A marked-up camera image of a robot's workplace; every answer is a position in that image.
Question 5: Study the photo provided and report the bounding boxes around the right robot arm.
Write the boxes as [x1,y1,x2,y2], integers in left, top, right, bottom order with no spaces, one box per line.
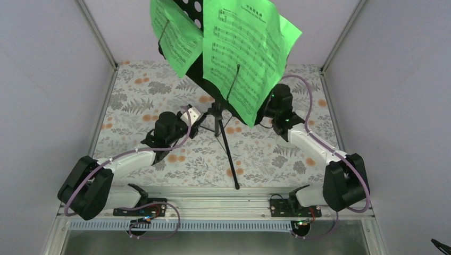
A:
[265,84,370,216]

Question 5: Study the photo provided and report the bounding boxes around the aluminium rail frame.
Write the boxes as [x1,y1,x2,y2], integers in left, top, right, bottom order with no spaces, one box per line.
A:
[44,187,386,254]

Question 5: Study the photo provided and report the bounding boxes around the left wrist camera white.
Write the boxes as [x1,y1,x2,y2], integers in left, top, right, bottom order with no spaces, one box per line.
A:
[180,106,202,125]

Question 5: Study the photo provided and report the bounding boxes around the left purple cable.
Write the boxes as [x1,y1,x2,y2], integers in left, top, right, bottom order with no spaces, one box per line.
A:
[63,105,193,217]

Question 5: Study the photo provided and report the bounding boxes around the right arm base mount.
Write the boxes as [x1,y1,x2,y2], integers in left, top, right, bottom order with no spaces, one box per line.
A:
[269,194,322,237]

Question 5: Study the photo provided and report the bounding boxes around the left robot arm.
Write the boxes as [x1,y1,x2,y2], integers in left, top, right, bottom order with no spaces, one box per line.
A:
[57,107,203,220]

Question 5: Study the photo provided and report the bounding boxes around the floral patterned table mat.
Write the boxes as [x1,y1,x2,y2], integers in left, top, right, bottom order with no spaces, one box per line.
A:
[94,61,338,188]

